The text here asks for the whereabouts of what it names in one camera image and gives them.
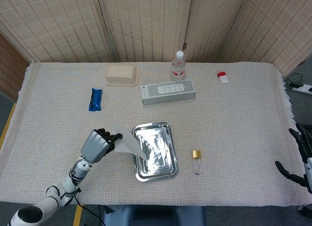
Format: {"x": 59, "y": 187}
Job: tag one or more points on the silver metal tray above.
{"x": 161, "y": 167}

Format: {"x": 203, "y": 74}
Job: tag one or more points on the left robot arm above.
{"x": 78, "y": 171}

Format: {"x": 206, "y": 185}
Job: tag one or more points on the brass long-shackle padlock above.
{"x": 196, "y": 154}

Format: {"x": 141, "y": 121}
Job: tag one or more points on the cream woven tablecloth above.
{"x": 231, "y": 118}

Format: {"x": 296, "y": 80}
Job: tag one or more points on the blue snack packet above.
{"x": 96, "y": 101}

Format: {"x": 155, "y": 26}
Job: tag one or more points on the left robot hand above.
{"x": 95, "y": 145}

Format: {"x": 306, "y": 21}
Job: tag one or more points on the clear plastic water bottle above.
{"x": 178, "y": 67}

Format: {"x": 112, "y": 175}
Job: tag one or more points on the beige woven folding screen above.
{"x": 146, "y": 28}

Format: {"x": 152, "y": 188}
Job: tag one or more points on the white paper napkin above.
{"x": 129, "y": 143}

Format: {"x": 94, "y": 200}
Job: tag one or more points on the beige plastic food container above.
{"x": 120, "y": 74}

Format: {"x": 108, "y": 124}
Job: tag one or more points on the grey rectangular speaker box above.
{"x": 168, "y": 96}

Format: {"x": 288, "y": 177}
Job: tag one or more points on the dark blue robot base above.
{"x": 151, "y": 217}

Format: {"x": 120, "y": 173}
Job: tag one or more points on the white power strip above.
{"x": 303, "y": 89}

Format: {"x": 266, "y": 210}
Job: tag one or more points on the brown woven panel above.
{"x": 12, "y": 69}

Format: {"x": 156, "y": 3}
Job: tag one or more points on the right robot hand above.
{"x": 309, "y": 167}

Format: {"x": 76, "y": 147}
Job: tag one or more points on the small red white box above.
{"x": 223, "y": 78}

